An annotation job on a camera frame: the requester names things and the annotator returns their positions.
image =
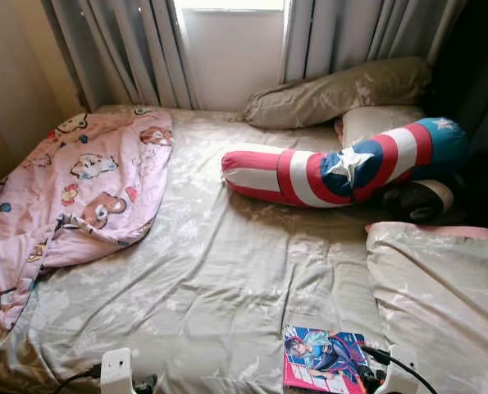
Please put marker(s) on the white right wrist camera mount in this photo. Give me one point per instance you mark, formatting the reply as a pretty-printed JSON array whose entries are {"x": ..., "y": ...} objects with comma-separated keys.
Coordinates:
[{"x": 403, "y": 377}]

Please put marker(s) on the small cream pillow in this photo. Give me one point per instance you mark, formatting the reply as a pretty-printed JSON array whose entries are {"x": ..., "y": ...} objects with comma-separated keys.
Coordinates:
[{"x": 375, "y": 123}]

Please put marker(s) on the dark grey padded headboard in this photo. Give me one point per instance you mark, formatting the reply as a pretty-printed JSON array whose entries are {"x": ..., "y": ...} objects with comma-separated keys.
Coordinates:
[{"x": 481, "y": 98}]

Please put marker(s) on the black and cream plush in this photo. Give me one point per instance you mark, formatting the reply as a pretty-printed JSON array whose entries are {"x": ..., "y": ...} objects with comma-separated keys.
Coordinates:
[{"x": 416, "y": 201}]

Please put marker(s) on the pink cartoon print blanket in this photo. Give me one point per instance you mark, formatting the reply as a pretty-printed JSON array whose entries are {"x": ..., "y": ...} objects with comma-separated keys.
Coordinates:
[{"x": 79, "y": 189}]

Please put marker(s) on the bright window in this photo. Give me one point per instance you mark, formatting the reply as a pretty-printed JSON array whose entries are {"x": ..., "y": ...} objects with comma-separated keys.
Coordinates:
[{"x": 227, "y": 3}]

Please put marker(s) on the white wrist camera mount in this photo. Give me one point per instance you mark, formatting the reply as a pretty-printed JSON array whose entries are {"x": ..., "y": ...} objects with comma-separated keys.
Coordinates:
[
  {"x": 403, "y": 377},
  {"x": 116, "y": 369}
]

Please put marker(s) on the large beige floral pillow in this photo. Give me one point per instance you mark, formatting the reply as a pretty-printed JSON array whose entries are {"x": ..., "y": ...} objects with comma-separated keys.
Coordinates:
[{"x": 440, "y": 295}]

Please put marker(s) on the olive floral pillow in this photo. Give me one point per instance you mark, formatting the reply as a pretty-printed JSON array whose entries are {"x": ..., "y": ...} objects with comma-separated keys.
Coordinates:
[{"x": 334, "y": 94}]

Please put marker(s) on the beige floral bed sheet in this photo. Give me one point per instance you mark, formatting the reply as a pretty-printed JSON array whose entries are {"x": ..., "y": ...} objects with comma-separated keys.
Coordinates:
[{"x": 227, "y": 271}]

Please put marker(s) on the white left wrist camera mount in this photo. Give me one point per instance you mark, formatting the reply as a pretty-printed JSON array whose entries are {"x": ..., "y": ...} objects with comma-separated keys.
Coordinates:
[{"x": 116, "y": 369}]

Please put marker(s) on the red white striped bolster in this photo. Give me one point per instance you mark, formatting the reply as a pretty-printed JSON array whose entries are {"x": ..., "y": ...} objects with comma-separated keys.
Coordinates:
[{"x": 260, "y": 168}]

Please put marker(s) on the colourful comic book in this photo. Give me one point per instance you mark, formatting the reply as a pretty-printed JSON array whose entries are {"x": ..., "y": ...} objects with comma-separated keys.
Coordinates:
[{"x": 321, "y": 357}]

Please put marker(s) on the grey pleated curtain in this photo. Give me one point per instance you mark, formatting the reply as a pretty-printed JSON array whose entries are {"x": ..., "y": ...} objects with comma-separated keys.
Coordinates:
[
  {"x": 120, "y": 49},
  {"x": 350, "y": 33}
]

